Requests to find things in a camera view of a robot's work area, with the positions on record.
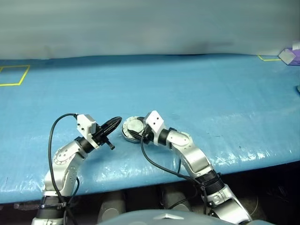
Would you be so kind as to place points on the purple tissue box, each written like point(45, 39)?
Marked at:
point(284, 55)

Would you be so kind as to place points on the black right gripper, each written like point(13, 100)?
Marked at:
point(146, 136)

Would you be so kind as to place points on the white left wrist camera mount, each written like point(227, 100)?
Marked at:
point(83, 124)

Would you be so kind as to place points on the silver motor housing copper windings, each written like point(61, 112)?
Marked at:
point(127, 137)

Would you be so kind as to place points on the blue plastic table cover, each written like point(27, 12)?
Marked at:
point(187, 93)

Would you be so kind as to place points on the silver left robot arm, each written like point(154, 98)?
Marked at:
point(63, 157)

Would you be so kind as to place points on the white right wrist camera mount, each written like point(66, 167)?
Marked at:
point(154, 122)

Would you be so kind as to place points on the grey robot torso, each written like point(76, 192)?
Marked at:
point(164, 218)

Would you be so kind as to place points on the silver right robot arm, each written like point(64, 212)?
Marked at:
point(194, 157)

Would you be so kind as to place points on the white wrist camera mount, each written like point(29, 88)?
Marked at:
point(83, 124)
point(154, 122)

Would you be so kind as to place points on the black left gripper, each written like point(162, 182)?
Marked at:
point(100, 138)

